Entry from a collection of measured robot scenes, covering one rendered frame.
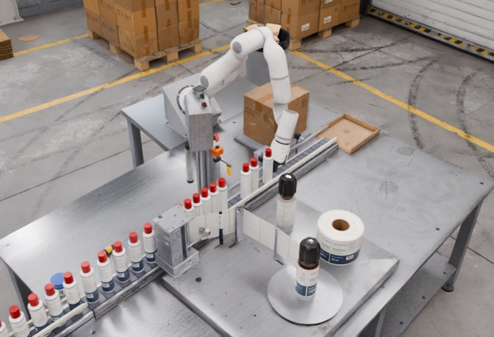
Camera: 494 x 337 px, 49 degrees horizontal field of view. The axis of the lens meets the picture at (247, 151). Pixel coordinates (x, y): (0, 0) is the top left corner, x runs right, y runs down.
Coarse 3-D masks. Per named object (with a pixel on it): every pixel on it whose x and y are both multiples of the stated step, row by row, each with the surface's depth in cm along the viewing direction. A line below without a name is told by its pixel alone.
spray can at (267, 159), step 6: (270, 150) 270; (264, 156) 273; (270, 156) 271; (264, 162) 273; (270, 162) 272; (264, 168) 275; (270, 168) 275; (264, 174) 277; (270, 174) 277; (264, 180) 280; (270, 180) 279
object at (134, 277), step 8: (320, 144) 311; (304, 152) 304; (320, 152) 305; (296, 160) 298; (280, 168) 292; (296, 168) 292; (264, 184) 281; (272, 184) 281; (264, 192) 276; (232, 200) 270; (240, 200) 270; (248, 200) 271; (144, 256) 239; (144, 264) 235; (152, 264) 235; (144, 272) 231; (120, 288) 224; (104, 296) 221; (112, 296) 221; (88, 304) 217; (96, 304) 217
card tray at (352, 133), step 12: (336, 120) 338; (348, 120) 342; (360, 120) 335; (324, 132) 330; (336, 132) 330; (348, 132) 330; (360, 132) 330; (372, 132) 330; (348, 144) 320; (360, 144) 317
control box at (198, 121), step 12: (192, 96) 235; (204, 96) 235; (192, 108) 227; (204, 108) 227; (192, 120) 224; (204, 120) 226; (192, 132) 228; (204, 132) 229; (192, 144) 231; (204, 144) 233
